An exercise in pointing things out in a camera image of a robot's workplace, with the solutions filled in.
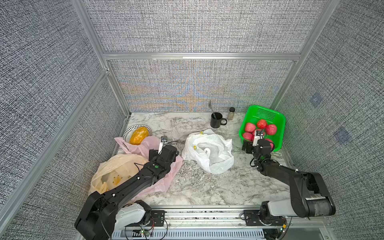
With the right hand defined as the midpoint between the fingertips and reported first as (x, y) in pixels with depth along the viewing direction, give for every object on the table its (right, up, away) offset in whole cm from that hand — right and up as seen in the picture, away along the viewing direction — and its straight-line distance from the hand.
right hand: (252, 136), depth 91 cm
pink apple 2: (+17, +4, +11) cm, 21 cm away
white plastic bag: (-26, -8, -1) cm, 27 cm away
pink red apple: (0, 0, +7) cm, 7 cm away
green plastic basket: (+13, +16, +26) cm, 33 cm away
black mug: (-19, +8, +17) cm, 27 cm away
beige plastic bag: (-78, -17, -12) cm, 81 cm away
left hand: (-52, -6, -7) cm, 52 cm away
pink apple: (+4, +6, +12) cm, 14 cm away
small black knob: (-7, +19, +19) cm, 28 cm away
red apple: (+12, +8, +14) cm, 20 cm away
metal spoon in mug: (-24, +21, +15) cm, 35 cm away
